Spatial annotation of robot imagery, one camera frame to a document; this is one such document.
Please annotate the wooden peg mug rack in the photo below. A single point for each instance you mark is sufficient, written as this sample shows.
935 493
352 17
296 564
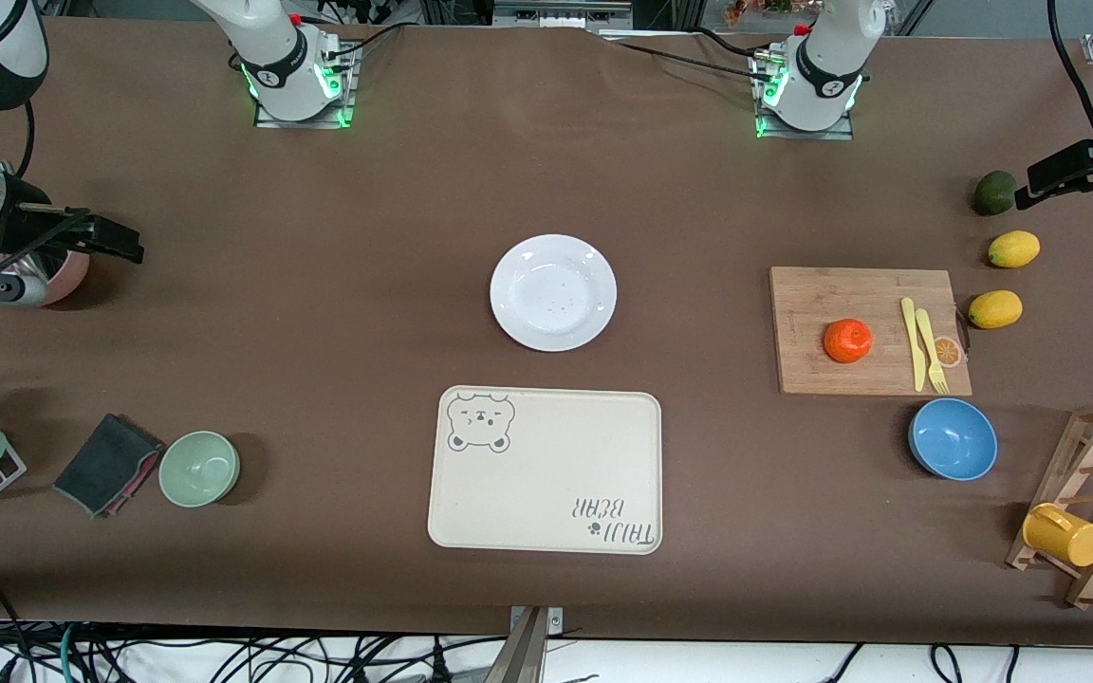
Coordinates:
1062 465

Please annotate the yellow plastic fork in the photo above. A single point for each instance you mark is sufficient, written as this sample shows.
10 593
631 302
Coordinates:
926 332

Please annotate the yellow plastic knife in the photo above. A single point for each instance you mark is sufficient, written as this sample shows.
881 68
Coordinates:
917 365

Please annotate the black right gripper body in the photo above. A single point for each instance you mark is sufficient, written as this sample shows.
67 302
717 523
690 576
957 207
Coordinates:
37 228

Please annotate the pale green bowl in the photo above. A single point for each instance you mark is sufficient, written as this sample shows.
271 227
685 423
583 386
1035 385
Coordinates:
198 468

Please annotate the wooden cutting board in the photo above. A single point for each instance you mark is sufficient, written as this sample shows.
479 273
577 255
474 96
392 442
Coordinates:
831 294

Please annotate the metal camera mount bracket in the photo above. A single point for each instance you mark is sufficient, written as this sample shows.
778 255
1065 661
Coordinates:
527 655

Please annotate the pink bowl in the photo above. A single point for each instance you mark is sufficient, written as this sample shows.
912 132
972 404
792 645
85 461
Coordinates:
72 275

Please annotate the blue bowl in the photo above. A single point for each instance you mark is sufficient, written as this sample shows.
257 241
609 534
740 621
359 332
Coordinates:
953 438

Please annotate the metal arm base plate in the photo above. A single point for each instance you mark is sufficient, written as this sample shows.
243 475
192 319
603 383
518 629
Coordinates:
300 124
803 135

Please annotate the dark green avocado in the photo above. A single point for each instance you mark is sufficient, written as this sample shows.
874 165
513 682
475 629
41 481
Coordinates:
992 194

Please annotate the brown table cloth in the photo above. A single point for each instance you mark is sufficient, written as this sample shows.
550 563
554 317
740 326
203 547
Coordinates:
319 285

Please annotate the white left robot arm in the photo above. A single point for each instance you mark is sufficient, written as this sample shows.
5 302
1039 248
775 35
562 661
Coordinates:
831 47

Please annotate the orange mandarin fruit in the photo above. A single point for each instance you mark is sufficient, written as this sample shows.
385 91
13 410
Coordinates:
847 341

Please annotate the orange slice piece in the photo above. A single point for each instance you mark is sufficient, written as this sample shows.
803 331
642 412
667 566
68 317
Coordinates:
951 353

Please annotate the yellow mug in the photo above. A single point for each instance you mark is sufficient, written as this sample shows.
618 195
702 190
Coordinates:
1068 541

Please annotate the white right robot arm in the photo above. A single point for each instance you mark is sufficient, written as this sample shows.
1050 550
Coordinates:
271 57

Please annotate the dark grey folded cloth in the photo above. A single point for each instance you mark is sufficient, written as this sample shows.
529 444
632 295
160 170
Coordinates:
105 463

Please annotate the cream tray with bear print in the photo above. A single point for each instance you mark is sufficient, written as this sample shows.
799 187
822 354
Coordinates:
546 474

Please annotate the white round plate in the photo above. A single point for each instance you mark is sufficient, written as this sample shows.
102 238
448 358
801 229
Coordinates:
553 294

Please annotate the yellow lemon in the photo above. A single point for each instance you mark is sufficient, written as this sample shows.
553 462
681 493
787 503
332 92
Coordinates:
995 310
1013 249

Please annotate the grey metal box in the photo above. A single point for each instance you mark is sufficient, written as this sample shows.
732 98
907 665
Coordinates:
556 14

